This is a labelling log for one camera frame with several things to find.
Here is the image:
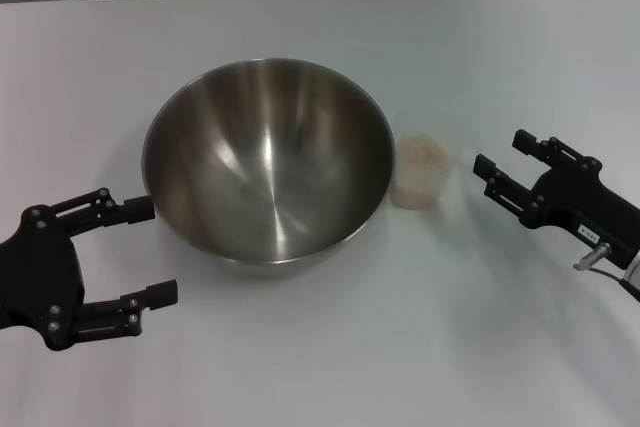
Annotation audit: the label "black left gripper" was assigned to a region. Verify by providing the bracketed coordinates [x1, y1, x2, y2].
[0, 188, 180, 352]

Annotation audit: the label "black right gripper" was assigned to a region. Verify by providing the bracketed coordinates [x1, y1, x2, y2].
[472, 129, 640, 270]

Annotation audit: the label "white rice grains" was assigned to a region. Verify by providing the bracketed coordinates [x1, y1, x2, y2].
[394, 134, 450, 210]

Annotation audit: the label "clear plastic measuring cup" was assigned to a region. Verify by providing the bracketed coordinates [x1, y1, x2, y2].
[392, 116, 474, 212]

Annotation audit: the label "stainless steel mixing bowl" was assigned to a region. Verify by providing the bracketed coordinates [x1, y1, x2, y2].
[140, 56, 396, 279]

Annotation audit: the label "right gripper cable with plug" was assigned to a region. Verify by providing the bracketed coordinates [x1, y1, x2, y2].
[572, 241, 640, 304]

